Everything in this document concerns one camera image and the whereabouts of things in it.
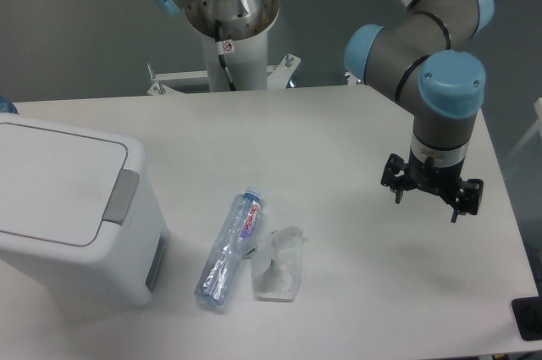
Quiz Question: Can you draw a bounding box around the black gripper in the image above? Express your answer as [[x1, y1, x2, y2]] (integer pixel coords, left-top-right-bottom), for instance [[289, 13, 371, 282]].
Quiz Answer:
[[380, 150, 484, 223]]

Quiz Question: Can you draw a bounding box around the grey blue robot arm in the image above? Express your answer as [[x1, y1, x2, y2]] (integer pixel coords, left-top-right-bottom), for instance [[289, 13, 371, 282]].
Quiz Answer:
[[153, 0, 494, 216]]

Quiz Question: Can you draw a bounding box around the white trash can body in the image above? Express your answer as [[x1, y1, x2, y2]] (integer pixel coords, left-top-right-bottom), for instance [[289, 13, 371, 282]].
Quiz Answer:
[[1, 113, 169, 306]]

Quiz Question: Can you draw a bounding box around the white trash can lid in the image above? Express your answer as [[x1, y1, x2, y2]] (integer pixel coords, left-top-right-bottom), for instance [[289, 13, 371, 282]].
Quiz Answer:
[[1, 123, 127, 246]]

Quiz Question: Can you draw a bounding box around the black device at table edge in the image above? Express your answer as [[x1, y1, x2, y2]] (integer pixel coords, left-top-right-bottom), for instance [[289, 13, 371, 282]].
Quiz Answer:
[[512, 296, 541, 341]]

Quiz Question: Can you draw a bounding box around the clear crumpled plastic bag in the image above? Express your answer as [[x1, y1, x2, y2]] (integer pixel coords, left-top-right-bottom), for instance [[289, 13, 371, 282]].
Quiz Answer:
[[251, 226, 303, 302]]

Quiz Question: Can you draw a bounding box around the clear plastic water bottle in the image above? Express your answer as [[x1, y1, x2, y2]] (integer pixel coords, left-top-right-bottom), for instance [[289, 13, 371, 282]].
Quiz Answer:
[[194, 186, 263, 307]]

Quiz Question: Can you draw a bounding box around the grey lid push button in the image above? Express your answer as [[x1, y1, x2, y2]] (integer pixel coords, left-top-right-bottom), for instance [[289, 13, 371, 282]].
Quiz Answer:
[[102, 169, 140, 225]]

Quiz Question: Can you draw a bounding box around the blue object at left edge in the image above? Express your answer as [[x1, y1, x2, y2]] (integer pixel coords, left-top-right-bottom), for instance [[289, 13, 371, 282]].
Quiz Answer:
[[0, 96, 19, 114]]

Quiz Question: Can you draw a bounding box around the white frame at right edge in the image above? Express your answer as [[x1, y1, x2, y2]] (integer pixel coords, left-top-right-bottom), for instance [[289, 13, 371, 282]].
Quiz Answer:
[[505, 97, 542, 165]]

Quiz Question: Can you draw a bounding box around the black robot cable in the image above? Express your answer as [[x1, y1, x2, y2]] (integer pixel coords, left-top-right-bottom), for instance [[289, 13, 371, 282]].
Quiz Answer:
[[213, 19, 236, 92]]

